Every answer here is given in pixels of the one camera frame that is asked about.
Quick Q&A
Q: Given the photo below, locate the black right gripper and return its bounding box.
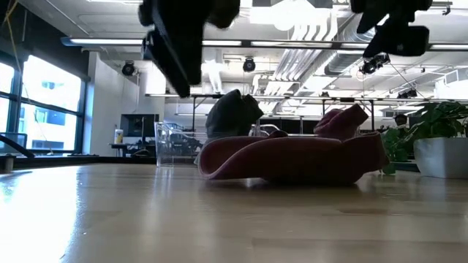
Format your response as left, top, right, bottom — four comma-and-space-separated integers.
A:
350, 0, 434, 58

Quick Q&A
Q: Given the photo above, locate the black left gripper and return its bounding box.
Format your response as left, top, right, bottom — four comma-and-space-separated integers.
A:
137, 0, 241, 99

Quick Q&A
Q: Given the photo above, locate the dark grey baseball cap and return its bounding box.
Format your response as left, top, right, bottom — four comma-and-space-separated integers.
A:
204, 88, 245, 139

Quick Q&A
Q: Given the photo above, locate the black ceiling spotlight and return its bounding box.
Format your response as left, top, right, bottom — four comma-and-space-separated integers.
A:
359, 53, 391, 76
241, 56, 257, 74
121, 60, 137, 77
396, 88, 420, 99

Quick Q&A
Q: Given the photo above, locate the long ceiling light strip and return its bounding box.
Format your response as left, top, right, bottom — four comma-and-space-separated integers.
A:
61, 35, 468, 52

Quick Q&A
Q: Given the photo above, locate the black background monitor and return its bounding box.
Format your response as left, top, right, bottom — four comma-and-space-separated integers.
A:
119, 113, 161, 144

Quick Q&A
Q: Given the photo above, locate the person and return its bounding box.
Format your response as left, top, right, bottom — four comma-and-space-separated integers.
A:
393, 113, 410, 129

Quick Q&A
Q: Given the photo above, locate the background desk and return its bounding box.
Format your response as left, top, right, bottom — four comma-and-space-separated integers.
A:
108, 142, 162, 159

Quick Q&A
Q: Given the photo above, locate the small green plant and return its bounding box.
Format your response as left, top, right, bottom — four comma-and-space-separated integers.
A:
379, 127, 413, 175

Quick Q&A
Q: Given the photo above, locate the green plant in white pot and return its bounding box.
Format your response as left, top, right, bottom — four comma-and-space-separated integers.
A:
411, 101, 468, 180

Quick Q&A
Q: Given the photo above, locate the large window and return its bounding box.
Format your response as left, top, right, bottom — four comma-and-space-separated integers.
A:
0, 54, 88, 156

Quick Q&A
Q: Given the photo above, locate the black background workstation frame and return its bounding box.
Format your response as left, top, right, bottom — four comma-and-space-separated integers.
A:
145, 92, 468, 134

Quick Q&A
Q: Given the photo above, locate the black metal table frame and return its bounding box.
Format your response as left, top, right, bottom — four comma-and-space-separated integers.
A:
0, 133, 37, 173

